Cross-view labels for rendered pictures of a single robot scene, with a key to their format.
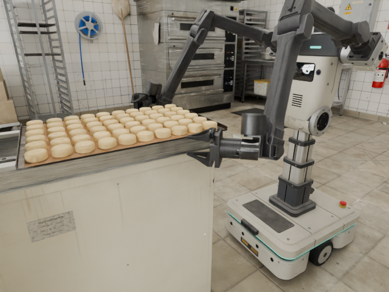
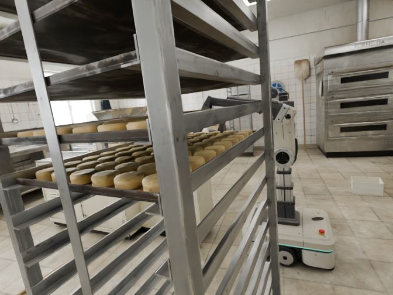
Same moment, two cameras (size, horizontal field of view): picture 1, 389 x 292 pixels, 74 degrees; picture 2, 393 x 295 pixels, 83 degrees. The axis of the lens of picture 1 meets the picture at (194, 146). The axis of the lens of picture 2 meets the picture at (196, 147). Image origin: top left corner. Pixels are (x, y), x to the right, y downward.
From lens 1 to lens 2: 164 cm
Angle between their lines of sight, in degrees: 55
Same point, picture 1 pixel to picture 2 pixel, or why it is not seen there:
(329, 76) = (276, 128)
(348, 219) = (311, 241)
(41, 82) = (244, 126)
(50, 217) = not seen: hidden behind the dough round
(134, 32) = (312, 88)
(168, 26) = (328, 82)
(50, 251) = not seen: hidden behind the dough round
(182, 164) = not seen: hidden behind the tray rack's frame
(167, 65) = (326, 113)
